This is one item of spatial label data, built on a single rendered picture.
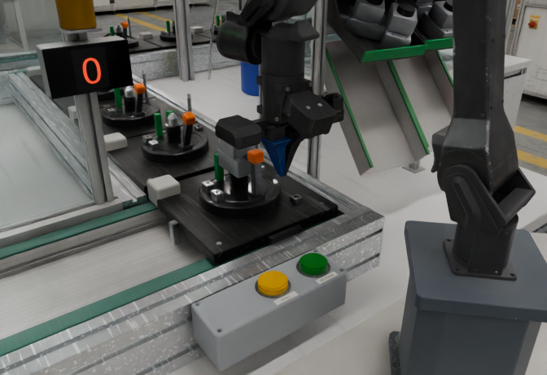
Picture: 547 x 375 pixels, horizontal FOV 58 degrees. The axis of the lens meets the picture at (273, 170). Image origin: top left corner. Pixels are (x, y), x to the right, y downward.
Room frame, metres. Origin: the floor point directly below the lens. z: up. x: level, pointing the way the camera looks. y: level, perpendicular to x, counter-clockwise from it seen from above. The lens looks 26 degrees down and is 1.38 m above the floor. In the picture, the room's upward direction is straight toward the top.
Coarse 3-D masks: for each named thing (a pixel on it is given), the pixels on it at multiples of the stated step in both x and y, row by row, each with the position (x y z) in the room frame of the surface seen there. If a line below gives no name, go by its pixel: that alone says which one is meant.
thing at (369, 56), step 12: (336, 0) 0.88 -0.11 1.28; (348, 0) 0.98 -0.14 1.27; (384, 0) 0.96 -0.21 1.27; (336, 12) 0.88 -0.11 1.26; (384, 12) 0.96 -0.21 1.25; (336, 24) 0.87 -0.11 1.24; (348, 36) 0.84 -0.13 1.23; (348, 48) 0.84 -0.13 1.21; (360, 48) 0.81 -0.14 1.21; (372, 48) 0.85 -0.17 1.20; (396, 48) 0.82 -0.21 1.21; (408, 48) 0.83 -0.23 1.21; (420, 48) 0.85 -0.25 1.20; (360, 60) 0.81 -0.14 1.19; (372, 60) 0.81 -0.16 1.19; (384, 60) 0.82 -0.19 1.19
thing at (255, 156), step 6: (252, 150) 0.70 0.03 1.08; (258, 150) 0.70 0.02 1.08; (246, 156) 0.71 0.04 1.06; (252, 156) 0.69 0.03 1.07; (258, 156) 0.69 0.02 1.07; (252, 162) 0.69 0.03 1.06; (258, 162) 0.69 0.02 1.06; (252, 168) 0.69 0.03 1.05; (258, 168) 0.69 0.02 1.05; (252, 174) 0.69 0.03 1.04; (258, 174) 0.69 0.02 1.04; (252, 180) 0.69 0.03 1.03; (258, 180) 0.69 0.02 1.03; (252, 186) 0.69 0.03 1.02; (258, 186) 0.69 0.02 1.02; (252, 192) 0.69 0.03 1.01; (258, 192) 0.69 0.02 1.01
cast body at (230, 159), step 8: (224, 144) 0.73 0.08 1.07; (224, 152) 0.74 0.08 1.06; (232, 152) 0.71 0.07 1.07; (240, 152) 0.72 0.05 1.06; (224, 160) 0.74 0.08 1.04; (232, 160) 0.71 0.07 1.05; (240, 160) 0.71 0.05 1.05; (232, 168) 0.72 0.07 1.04; (240, 168) 0.71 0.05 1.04; (248, 168) 0.71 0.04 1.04; (240, 176) 0.70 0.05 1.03
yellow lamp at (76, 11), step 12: (60, 0) 0.70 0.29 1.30; (72, 0) 0.70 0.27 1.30; (84, 0) 0.71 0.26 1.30; (60, 12) 0.70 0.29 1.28; (72, 12) 0.70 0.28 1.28; (84, 12) 0.71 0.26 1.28; (60, 24) 0.71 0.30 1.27; (72, 24) 0.70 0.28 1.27; (84, 24) 0.70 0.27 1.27; (96, 24) 0.73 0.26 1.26
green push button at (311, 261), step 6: (300, 258) 0.56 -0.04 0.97; (306, 258) 0.56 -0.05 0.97; (312, 258) 0.56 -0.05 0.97; (318, 258) 0.56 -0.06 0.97; (324, 258) 0.56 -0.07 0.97; (300, 264) 0.55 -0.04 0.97; (306, 264) 0.55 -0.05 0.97; (312, 264) 0.55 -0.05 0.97; (318, 264) 0.55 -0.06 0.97; (324, 264) 0.55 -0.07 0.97; (306, 270) 0.54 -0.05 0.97; (312, 270) 0.54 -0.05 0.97; (318, 270) 0.54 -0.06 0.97; (324, 270) 0.54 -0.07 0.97
